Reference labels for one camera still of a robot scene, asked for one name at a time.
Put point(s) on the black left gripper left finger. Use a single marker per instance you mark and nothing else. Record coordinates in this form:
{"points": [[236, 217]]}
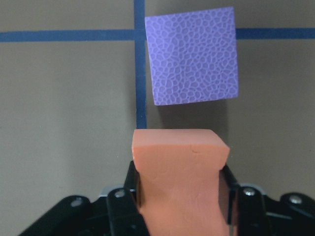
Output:
{"points": [[133, 184]]}

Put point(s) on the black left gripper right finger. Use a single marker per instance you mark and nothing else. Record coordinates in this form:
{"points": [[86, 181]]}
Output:
{"points": [[228, 186]]}

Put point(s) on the orange foam cube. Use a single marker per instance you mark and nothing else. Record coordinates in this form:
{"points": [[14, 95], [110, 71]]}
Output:
{"points": [[179, 181]]}

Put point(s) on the purple foam cube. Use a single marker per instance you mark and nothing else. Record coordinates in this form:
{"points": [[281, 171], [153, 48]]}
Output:
{"points": [[193, 56]]}

